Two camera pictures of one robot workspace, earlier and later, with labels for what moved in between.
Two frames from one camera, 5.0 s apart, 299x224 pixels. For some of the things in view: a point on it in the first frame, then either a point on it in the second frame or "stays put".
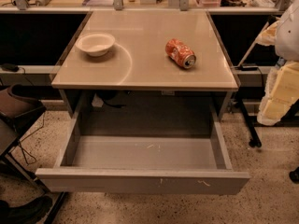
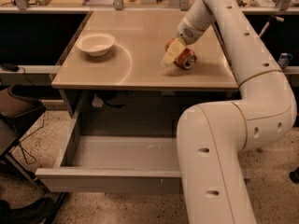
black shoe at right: x=294 y=175 stays put
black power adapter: x=10 y=67 stays put
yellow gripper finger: x=281 y=92 to x=176 y=47
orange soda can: x=180 y=53 stays put
